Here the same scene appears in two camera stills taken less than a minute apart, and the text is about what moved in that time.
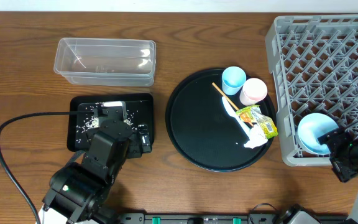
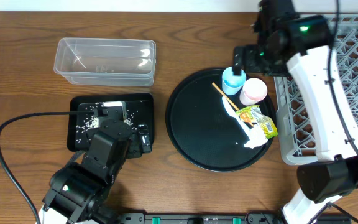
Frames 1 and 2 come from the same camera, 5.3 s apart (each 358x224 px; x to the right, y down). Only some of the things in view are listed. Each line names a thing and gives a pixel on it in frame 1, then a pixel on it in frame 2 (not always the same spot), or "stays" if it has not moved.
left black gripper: (138, 142) stays
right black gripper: (332, 143) → (238, 59)
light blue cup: (233, 79) stays
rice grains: (91, 119) stays
